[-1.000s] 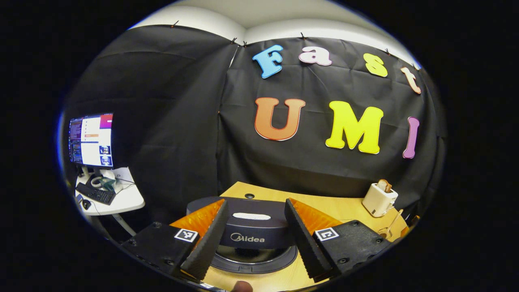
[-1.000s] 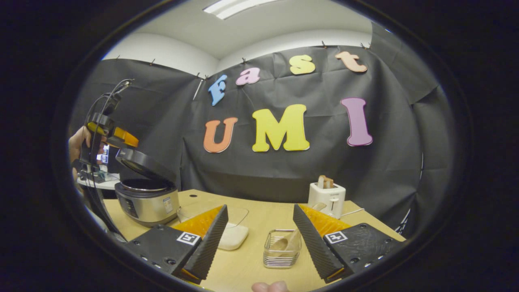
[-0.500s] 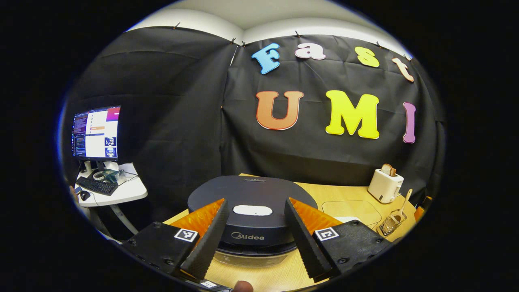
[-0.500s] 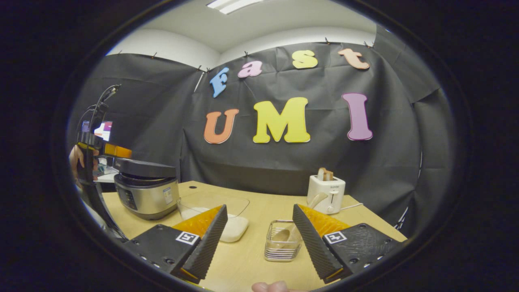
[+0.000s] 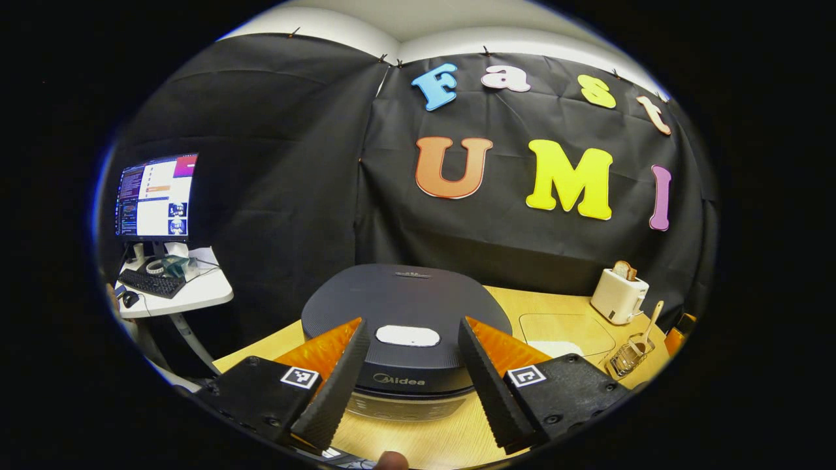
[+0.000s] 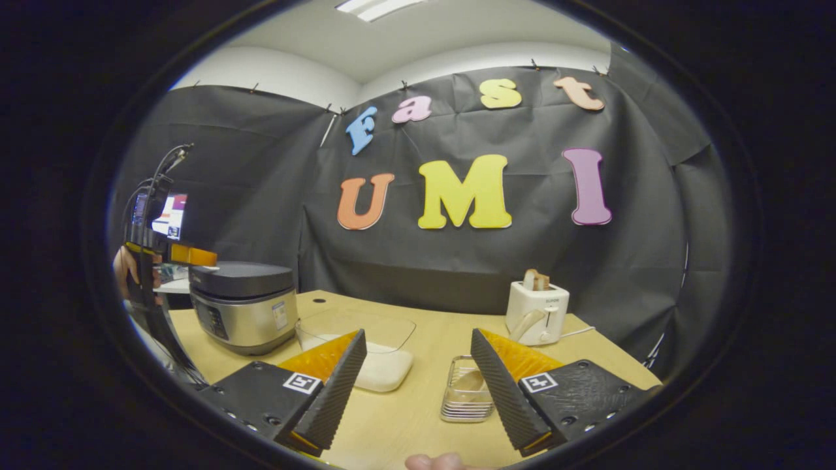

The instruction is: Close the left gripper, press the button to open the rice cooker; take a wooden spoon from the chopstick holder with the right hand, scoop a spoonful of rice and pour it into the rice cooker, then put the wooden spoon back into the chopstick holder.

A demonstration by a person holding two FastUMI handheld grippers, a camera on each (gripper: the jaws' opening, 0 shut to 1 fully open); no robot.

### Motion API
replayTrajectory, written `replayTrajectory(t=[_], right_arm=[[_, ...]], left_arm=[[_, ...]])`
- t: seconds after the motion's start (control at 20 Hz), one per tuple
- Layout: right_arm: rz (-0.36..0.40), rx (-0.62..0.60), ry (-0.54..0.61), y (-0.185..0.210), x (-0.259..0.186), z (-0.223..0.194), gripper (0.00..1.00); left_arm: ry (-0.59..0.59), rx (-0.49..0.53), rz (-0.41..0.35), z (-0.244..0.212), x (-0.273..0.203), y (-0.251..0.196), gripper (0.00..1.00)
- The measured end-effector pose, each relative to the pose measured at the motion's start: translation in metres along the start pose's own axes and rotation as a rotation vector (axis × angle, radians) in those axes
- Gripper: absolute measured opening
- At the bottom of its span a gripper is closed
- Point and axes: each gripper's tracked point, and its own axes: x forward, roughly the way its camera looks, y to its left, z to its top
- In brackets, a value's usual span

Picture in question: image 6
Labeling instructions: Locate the white rice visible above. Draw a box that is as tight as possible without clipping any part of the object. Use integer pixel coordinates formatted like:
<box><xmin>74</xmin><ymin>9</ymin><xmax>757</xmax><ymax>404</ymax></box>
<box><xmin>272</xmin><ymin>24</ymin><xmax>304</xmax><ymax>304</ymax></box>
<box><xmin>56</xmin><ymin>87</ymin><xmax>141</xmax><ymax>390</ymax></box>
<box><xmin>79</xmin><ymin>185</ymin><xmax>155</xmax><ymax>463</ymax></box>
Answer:
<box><xmin>320</xmin><ymin>334</ymin><xmax>414</xmax><ymax>393</ymax></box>

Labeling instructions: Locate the black backdrop cloth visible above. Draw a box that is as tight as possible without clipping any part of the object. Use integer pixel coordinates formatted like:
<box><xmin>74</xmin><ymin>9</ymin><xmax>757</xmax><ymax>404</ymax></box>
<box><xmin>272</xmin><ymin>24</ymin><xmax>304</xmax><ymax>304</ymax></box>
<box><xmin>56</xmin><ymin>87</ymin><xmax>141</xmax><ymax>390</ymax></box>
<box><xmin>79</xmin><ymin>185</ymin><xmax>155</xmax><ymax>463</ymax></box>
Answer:
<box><xmin>108</xmin><ymin>46</ymin><xmax>736</xmax><ymax>383</ymax></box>

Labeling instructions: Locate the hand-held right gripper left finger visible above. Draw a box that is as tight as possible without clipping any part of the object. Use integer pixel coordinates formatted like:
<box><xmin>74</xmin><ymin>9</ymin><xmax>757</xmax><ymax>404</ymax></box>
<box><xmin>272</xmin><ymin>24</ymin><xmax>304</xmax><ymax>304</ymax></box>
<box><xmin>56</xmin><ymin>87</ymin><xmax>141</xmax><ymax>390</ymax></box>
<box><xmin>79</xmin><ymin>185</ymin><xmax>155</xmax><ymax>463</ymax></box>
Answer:
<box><xmin>198</xmin><ymin>328</ymin><xmax>368</xmax><ymax>458</ymax></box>

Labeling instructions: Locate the computer monitor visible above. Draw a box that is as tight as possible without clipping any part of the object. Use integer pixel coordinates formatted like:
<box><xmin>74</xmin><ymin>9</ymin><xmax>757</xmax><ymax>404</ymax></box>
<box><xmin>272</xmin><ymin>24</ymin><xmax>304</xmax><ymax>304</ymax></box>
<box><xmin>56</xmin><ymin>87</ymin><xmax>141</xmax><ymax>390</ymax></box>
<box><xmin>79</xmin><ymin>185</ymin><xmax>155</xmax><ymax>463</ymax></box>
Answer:
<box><xmin>134</xmin><ymin>193</ymin><xmax>189</xmax><ymax>242</ymax></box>

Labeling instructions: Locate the white toaster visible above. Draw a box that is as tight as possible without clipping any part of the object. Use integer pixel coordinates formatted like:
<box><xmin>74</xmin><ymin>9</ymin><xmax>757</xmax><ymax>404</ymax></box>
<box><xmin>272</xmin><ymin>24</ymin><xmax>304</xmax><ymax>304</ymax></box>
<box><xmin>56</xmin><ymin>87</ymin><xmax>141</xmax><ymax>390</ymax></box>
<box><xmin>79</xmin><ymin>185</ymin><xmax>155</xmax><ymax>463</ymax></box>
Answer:
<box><xmin>505</xmin><ymin>281</ymin><xmax>571</xmax><ymax>347</ymax></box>

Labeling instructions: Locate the grey silver rice cooker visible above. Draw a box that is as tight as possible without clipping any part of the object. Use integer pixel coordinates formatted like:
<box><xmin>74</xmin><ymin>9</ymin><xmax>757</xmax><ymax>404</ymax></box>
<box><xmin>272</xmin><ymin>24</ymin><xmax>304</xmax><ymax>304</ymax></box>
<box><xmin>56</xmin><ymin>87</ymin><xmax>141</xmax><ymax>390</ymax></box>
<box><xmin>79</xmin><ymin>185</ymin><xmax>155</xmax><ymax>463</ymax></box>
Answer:
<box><xmin>189</xmin><ymin>261</ymin><xmax>300</xmax><ymax>357</ymax></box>

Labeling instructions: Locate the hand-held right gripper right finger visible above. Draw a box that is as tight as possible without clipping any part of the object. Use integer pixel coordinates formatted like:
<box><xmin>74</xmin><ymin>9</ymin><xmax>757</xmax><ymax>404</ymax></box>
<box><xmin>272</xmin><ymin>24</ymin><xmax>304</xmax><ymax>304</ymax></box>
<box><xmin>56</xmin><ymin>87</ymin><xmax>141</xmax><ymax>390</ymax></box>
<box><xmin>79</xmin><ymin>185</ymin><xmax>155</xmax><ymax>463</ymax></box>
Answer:
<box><xmin>470</xmin><ymin>328</ymin><xmax>662</xmax><ymax>458</ymax></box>

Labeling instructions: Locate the ceiling light panel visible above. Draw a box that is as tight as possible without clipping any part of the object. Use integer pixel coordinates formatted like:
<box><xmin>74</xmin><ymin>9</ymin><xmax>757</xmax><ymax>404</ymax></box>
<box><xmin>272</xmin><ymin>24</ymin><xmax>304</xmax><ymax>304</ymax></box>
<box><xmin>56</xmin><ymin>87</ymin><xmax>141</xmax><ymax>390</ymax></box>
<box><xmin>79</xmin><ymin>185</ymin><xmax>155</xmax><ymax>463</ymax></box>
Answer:
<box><xmin>335</xmin><ymin>0</ymin><xmax>426</xmax><ymax>23</ymax></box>

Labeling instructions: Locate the clear plastic container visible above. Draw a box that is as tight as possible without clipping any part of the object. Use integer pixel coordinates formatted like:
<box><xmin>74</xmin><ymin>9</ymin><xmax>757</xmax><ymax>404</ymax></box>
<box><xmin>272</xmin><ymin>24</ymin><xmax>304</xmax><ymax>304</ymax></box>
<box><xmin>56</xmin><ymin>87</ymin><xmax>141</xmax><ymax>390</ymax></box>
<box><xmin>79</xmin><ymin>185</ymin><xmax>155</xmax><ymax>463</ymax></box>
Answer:
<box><xmin>295</xmin><ymin>310</ymin><xmax>417</xmax><ymax>394</ymax></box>

